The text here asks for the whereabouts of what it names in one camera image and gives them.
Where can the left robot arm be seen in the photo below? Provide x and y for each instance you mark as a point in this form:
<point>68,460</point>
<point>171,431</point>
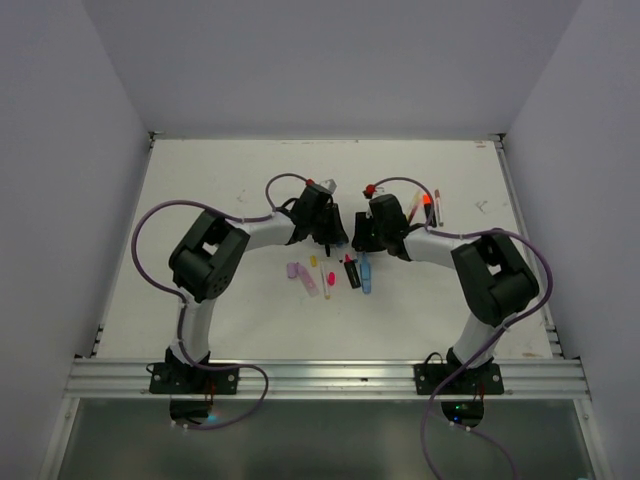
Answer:
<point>206,259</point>

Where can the black orange highlighter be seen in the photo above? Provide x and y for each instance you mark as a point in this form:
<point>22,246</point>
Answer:
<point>428,208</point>

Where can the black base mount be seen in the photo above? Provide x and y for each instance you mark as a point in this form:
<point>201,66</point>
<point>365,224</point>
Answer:
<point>440,375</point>
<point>183,379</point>

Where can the white brown marker pen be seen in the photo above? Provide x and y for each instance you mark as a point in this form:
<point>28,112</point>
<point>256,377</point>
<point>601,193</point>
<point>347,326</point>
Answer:
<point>438,208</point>

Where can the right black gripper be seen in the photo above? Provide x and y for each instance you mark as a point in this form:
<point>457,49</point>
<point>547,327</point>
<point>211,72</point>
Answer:
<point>360,239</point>

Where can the thin yellow pen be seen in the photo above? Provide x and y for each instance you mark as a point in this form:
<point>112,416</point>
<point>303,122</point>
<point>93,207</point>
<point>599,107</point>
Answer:
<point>414,205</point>

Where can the lilac highlighter body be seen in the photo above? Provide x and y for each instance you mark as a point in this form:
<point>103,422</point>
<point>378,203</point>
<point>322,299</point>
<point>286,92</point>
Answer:
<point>307,280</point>

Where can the black pink highlighter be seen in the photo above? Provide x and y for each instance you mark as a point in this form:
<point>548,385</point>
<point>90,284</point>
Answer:
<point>351,272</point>

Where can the aluminium rail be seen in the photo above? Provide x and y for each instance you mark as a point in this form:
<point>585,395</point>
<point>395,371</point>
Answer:
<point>528,379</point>

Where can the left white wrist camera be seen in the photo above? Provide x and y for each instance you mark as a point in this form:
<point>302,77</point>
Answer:
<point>329,185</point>

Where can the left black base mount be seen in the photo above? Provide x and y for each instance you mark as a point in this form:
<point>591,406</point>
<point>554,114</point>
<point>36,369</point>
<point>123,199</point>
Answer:
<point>183,379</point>

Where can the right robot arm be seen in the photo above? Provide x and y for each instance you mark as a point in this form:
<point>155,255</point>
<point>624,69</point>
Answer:
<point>496,281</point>

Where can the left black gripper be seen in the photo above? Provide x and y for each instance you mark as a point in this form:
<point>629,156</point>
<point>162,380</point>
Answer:
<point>336,233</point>

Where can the blue translucent highlighter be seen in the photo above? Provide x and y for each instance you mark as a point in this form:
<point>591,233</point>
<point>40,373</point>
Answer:
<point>365,273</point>

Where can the lilac highlighter cap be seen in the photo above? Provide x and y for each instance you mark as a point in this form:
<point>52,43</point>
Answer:
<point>292,270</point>

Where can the white yellow marker pen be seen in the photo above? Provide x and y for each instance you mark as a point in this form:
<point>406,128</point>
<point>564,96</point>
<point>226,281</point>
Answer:
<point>324,279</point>

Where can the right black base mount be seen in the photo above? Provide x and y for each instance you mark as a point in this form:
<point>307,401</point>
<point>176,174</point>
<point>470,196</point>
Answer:
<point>440,375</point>

